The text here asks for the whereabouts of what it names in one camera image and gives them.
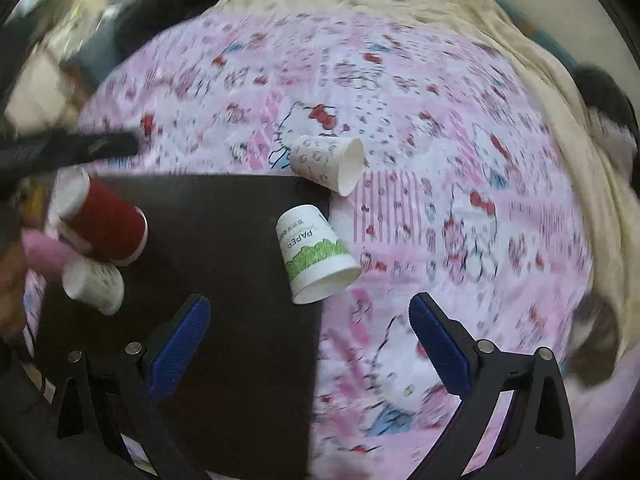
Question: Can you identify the white cup cartoon animal print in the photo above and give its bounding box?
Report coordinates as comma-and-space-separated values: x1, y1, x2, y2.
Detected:
62, 257, 125, 316

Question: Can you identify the pink hello kitty bedsheet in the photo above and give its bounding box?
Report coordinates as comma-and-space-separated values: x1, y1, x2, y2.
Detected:
79, 12, 591, 479

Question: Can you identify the white cup green band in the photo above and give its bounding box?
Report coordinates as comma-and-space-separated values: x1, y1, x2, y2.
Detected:
276, 205, 361, 304

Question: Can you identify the red corrugated paper cup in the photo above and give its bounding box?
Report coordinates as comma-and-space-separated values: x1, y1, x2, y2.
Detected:
50, 168, 149, 266

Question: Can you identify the person's left hand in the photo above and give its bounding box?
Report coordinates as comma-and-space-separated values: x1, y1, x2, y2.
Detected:
0, 242, 28, 339

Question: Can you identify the black striped clothes pile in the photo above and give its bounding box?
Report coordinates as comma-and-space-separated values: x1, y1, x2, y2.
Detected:
572, 65, 639, 181

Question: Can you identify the black board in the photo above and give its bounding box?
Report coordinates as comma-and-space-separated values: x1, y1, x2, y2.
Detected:
35, 175, 330, 479

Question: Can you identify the pink hexagonal cup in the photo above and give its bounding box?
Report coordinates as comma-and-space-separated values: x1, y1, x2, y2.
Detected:
21, 229, 80, 281

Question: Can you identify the tabby cat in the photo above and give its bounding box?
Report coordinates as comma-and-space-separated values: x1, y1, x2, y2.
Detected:
563, 292, 620, 388

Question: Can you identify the pink hello kitty paper cup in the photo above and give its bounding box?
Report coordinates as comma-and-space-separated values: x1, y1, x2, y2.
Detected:
290, 136, 364, 197

